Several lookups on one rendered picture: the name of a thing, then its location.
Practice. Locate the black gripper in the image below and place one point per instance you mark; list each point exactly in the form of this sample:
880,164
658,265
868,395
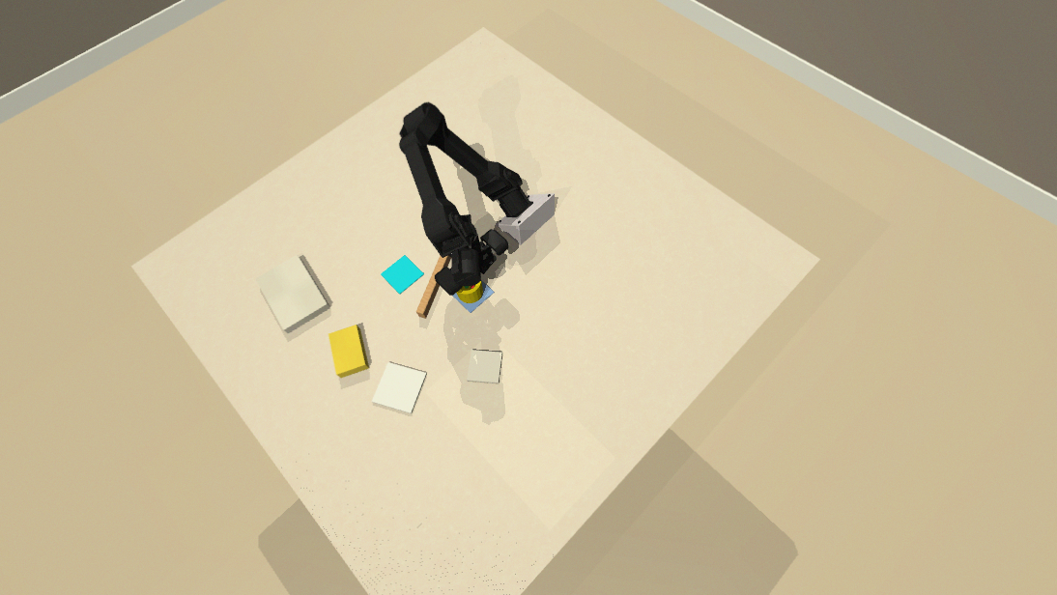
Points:
494,241

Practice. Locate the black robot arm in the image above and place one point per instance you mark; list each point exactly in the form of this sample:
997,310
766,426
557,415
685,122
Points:
453,234

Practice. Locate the yellow rectangular block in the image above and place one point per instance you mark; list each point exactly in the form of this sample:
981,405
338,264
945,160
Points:
348,351

